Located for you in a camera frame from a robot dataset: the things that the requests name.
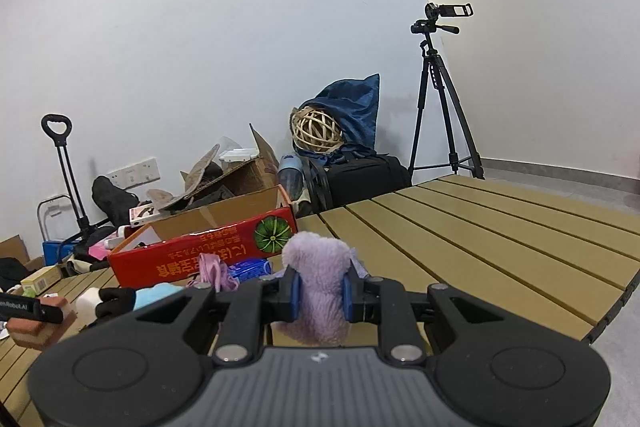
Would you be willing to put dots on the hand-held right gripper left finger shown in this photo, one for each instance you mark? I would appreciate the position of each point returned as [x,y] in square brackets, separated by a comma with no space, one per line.
[295,296]

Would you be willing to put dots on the red box with pumpkin print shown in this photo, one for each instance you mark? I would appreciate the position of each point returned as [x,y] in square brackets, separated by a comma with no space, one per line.
[200,252]

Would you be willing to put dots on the white plastic container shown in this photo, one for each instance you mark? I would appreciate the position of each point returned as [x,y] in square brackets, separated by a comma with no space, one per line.
[237,157]

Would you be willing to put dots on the white wall outlet plate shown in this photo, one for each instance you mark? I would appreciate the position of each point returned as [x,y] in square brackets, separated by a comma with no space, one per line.
[135,172]

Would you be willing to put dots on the blue water bottle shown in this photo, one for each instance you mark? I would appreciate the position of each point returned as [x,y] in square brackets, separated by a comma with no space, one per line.
[290,177]

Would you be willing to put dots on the black luggage bag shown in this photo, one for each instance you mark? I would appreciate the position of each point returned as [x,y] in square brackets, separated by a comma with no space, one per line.
[360,182]

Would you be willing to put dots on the cyan plush toy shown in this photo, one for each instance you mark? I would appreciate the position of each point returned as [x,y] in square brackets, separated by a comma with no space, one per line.
[157,294]

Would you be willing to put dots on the black stuffed cloth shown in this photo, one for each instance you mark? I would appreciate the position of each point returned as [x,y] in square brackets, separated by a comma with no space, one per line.
[112,199]

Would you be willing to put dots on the purple fuzzy plush toy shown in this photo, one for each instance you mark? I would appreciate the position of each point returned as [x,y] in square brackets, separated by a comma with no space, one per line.
[320,272]

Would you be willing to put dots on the white sponge block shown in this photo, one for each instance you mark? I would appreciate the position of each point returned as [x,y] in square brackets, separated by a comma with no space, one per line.
[90,304]

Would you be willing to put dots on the black knit glove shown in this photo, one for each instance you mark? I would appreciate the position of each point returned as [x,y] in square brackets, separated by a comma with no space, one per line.
[117,299]

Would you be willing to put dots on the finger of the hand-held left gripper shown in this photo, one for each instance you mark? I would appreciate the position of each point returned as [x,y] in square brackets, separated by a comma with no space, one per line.
[54,313]

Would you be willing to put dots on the brick pattern soft toy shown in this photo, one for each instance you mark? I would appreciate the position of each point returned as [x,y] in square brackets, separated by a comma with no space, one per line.
[35,332]

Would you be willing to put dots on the small white red box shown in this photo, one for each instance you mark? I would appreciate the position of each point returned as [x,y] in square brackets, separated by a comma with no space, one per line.
[142,214]

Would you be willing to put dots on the tan folding table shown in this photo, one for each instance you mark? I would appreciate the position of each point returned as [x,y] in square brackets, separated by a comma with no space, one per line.
[475,232]

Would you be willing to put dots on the black camera tripod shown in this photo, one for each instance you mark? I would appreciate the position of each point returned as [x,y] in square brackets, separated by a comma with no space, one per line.
[432,67]

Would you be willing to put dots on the open brown cardboard box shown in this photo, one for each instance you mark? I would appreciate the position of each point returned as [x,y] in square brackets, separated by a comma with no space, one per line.
[245,179]

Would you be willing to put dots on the woven rattan ball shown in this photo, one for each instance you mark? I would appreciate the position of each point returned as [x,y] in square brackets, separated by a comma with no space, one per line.
[315,129]

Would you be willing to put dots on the small cream box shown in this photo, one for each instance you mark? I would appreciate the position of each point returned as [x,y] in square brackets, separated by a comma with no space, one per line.
[42,278]

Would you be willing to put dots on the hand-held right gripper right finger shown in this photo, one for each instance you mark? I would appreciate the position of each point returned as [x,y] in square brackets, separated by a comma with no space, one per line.
[348,298]

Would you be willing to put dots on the blue fabric bag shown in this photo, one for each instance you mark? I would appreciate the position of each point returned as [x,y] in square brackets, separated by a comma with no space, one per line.
[357,117]

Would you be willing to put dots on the blue snack packet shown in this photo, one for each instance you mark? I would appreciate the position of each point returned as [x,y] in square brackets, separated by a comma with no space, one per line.
[250,269]

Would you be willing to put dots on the blue box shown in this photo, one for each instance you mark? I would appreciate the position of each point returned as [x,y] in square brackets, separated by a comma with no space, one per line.
[55,252]

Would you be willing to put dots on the pink cloth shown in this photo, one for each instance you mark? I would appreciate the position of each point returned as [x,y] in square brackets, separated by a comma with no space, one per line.
[212,269]

